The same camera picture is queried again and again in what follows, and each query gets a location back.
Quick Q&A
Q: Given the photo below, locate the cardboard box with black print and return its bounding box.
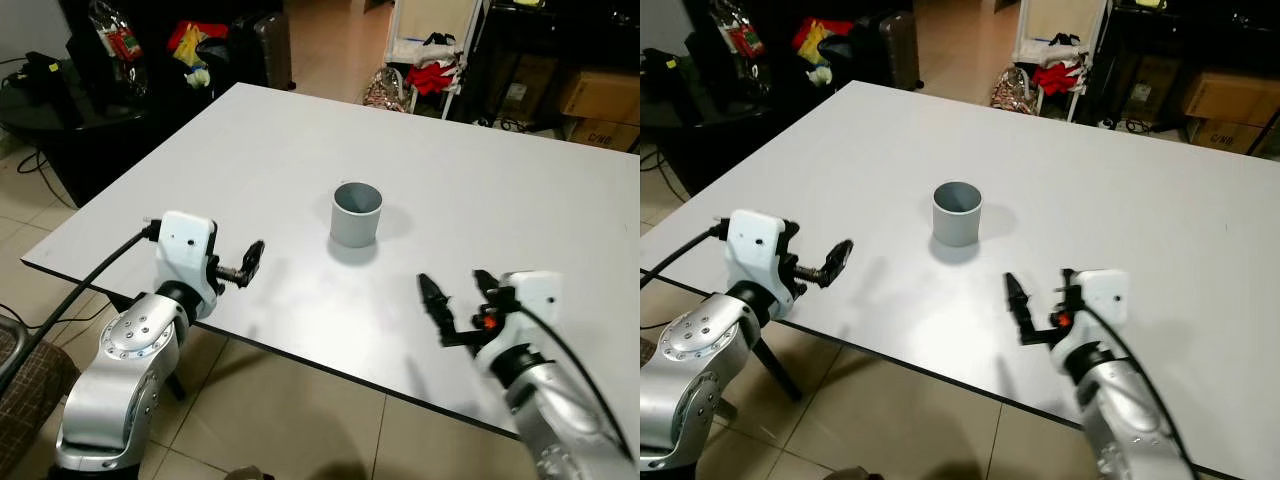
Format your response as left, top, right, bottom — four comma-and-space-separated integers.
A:
1190, 118, 1267, 157
565, 118, 641, 154

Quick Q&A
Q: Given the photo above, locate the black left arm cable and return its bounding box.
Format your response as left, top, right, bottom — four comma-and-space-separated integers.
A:
0, 222, 163, 399
640, 222, 731, 289

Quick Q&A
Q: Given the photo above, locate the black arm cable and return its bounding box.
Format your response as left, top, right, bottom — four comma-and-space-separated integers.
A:
1083, 303, 1198, 479
513, 303, 638, 463
640, 222, 731, 289
0, 222, 163, 399

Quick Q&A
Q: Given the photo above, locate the black round side table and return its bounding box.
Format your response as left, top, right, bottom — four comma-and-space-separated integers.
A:
640, 50, 763, 197
0, 55, 161, 207

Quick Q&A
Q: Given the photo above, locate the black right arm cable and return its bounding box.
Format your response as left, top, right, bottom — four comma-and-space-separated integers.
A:
513, 303, 638, 463
1083, 303, 1198, 479

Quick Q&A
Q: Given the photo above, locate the black shelf unit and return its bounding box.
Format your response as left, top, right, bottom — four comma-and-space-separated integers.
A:
1085, 0, 1280, 151
468, 0, 641, 133

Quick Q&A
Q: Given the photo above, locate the plain brown cardboard box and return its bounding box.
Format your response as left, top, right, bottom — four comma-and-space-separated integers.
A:
560, 70, 641, 127
1182, 70, 1280, 127

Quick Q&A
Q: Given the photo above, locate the black device with yellow label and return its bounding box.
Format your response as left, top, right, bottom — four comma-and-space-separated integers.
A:
643, 50, 691, 96
24, 50, 73, 103

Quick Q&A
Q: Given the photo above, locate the white rack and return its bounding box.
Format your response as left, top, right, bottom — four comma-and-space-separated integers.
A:
385, 0, 491, 121
1012, 0, 1113, 122

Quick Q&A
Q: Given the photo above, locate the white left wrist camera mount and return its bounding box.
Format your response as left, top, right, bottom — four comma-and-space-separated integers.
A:
727, 209, 798, 317
155, 211, 219, 321

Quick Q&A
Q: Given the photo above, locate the clear plastic bag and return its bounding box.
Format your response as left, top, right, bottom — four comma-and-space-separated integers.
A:
88, 0, 151, 101
712, 0, 773, 97

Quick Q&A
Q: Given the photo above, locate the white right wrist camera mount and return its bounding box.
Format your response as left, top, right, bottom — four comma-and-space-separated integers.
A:
1075, 268, 1132, 347
492, 270, 564, 351

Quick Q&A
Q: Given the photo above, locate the red cloth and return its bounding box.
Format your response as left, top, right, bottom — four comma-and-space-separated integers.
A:
1032, 62, 1084, 97
405, 60, 459, 97

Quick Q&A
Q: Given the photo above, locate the patterned brown bag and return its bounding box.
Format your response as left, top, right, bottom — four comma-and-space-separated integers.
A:
362, 68, 407, 114
990, 68, 1034, 112

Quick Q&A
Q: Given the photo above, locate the grey plastic cup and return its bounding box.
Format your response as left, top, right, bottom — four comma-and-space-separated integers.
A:
933, 181, 984, 247
331, 182, 385, 249

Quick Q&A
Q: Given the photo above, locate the black suitcase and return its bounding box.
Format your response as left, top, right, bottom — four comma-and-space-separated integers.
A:
877, 10, 922, 92
250, 10, 294, 93

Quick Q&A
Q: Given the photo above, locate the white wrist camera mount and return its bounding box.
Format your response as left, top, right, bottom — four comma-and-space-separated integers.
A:
727, 209, 798, 317
492, 270, 564, 351
155, 211, 219, 321
1075, 268, 1132, 347

